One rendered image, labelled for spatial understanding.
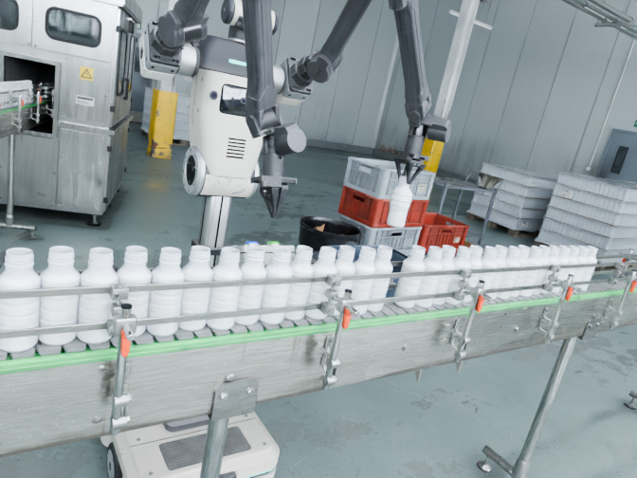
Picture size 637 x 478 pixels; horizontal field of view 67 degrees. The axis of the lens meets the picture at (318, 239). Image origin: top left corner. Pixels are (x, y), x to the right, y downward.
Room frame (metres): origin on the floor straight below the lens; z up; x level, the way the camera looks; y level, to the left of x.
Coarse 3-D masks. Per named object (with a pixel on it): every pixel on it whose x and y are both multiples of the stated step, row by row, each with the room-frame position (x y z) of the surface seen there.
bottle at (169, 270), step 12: (168, 252) 0.84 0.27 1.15; (180, 252) 0.83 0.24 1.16; (168, 264) 0.81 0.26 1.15; (156, 276) 0.80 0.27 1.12; (168, 276) 0.81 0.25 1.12; (180, 276) 0.82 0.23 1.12; (156, 300) 0.80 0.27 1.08; (168, 300) 0.80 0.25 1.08; (180, 300) 0.83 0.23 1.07; (156, 312) 0.80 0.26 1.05; (168, 312) 0.80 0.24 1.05; (156, 324) 0.80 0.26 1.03; (168, 324) 0.81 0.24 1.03; (156, 336) 0.80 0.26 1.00; (168, 336) 0.81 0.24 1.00
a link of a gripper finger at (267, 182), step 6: (264, 180) 1.15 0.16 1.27; (270, 180) 1.16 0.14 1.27; (276, 180) 1.17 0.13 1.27; (264, 186) 1.15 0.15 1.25; (270, 186) 1.15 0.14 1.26; (276, 186) 1.16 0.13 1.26; (282, 186) 1.17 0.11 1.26; (282, 192) 1.17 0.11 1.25; (270, 198) 1.21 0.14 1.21; (282, 198) 1.18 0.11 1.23; (276, 210) 1.17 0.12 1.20; (276, 216) 1.17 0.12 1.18
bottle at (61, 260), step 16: (48, 256) 0.73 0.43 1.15; (64, 256) 0.72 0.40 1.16; (48, 272) 0.71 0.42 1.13; (64, 272) 0.72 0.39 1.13; (48, 304) 0.70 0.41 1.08; (64, 304) 0.71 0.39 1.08; (48, 320) 0.70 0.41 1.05; (64, 320) 0.71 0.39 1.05; (48, 336) 0.70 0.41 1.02; (64, 336) 0.71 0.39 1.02
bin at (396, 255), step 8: (336, 248) 1.82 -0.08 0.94; (360, 248) 1.89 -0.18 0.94; (376, 248) 1.94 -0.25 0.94; (392, 248) 1.95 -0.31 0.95; (336, 256) 1.75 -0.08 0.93; (392, 256) 1.94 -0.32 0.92; (400, 256) 1.90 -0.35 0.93; (408, 256) 1.87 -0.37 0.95; (392, 272) 1.92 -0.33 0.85; (392, 280) 1.59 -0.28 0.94; (392, 296) 1.60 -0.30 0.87; (416, 376) 1.40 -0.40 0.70
